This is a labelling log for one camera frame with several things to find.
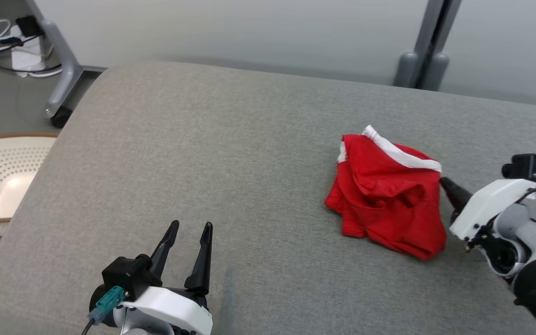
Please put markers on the black caster wheel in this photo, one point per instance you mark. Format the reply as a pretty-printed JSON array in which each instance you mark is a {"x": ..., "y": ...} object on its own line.
[{"x": 61, "y": 117}]

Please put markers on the white box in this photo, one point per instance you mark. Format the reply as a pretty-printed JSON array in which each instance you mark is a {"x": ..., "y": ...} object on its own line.
[{"x": 26, "y": 56}]

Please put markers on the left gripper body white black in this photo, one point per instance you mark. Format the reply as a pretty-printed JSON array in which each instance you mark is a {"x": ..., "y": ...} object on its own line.
[{"x": 170, "y": 311}]

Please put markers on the black power adapter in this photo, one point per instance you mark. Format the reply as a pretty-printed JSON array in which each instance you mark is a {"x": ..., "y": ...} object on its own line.
[{"x": 28, "y": 25}]

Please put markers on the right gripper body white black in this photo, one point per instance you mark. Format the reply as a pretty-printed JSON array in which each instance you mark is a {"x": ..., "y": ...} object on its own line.
[{"x": 491, "y": 204}]

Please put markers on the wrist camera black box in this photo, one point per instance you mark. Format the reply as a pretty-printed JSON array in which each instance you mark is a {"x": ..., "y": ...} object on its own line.
[
  {"x": 128, "y": 277},
  {"x": 526, "y": 165}
]

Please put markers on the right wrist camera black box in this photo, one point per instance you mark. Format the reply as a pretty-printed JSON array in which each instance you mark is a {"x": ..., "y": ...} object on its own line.
[{"x": 526, "y": 165}]

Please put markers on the white perforated laundry basket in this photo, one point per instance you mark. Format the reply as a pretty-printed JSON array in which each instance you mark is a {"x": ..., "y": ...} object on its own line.
[{"x": 3, "y": 181}]

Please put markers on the grey stand post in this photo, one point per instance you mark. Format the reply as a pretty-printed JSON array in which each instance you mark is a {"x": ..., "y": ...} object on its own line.
[{"x": 407, "y": 70}]

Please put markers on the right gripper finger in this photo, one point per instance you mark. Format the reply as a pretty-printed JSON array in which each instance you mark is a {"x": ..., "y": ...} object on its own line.
[
  {"x": 461, "y": 191},
  {"x": 454, "y": 200}
]

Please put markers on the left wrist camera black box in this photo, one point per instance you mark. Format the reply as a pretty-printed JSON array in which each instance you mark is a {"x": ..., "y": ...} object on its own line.
[{"x": 128, "y": 277}]

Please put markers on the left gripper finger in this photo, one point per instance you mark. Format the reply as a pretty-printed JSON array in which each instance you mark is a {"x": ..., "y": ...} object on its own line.
[
  {"x": 201, "y": 270},
  {"x": 163, "y": 253}
]

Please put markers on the red and white garment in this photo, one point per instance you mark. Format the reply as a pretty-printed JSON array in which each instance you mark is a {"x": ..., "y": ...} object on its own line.
[{"x": 389, "y": 204}]

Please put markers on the grey metal table leg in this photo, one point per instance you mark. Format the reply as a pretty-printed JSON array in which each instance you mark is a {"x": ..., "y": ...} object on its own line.
[{"x": 63, "y": 70}]

